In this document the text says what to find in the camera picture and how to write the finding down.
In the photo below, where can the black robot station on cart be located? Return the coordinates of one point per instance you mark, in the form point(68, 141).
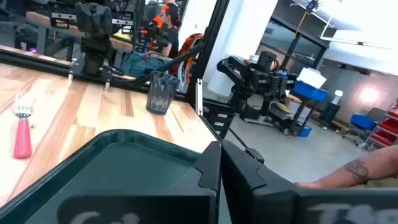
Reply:
point(255, 81)

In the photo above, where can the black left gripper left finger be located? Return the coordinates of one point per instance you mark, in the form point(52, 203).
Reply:
point(208, 174)

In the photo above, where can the blue seat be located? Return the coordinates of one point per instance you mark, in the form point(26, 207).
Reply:
point(363, 122)

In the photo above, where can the person's forearm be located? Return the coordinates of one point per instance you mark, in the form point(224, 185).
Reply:
point(367, 171)

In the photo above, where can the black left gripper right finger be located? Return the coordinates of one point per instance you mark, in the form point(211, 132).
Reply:
point(248, 193)

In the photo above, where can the red bin shelf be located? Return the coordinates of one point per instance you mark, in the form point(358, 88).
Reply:
point(387, 127)

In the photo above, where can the orange and black chair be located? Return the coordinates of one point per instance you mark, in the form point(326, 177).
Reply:
point(189, 46)

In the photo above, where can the person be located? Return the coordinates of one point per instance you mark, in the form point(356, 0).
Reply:
point(169, 37)

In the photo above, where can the dark green plastic tray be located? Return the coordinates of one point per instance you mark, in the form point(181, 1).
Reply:
point(124, 165)

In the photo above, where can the blue storage bin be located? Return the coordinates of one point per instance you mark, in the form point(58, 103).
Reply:
point(311, 91)

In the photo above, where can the white bottle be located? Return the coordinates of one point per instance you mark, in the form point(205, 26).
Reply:
point(336, 96)

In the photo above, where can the faceted grey plastic cup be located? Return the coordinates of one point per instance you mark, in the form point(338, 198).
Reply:
point(161, 93)

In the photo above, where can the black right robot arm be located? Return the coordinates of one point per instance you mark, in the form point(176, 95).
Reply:
point(93, 59)

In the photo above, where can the small blue bin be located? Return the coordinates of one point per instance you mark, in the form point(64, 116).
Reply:
point(305, 131)

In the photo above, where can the white box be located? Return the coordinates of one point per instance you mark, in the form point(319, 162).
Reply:
point(312, 77)

